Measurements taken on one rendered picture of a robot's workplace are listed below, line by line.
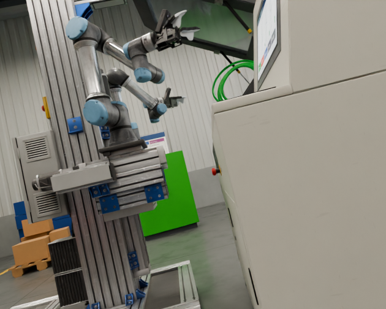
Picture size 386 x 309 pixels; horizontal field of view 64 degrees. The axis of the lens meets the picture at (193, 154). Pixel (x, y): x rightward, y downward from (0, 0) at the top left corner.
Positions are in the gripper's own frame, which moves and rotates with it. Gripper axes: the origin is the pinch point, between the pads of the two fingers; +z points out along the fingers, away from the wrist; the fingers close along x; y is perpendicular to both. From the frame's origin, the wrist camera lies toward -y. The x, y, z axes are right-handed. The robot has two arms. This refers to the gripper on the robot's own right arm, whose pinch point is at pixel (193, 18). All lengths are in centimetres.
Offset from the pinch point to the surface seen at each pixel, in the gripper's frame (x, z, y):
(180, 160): -349, -171, -16
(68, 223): -440, -516, 40
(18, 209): -389, -610, -10
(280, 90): 31, 28, 54
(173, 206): -343, -194, 57
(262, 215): 30, 16, 85
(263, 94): 32, 24, 54
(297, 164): 28, 28, 74
